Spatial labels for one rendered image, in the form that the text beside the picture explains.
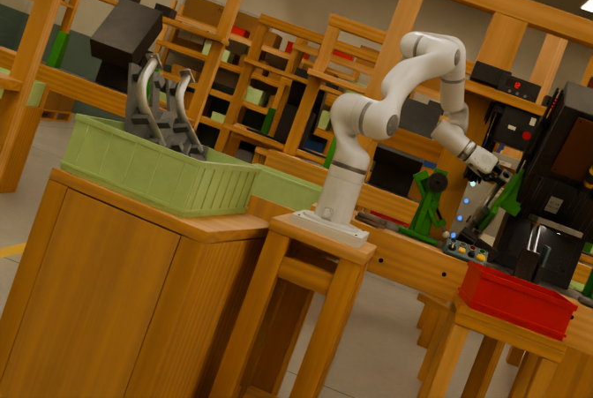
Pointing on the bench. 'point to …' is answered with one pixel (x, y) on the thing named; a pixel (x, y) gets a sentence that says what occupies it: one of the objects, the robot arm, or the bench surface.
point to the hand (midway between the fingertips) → (501, 178)
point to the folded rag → (371, 220)
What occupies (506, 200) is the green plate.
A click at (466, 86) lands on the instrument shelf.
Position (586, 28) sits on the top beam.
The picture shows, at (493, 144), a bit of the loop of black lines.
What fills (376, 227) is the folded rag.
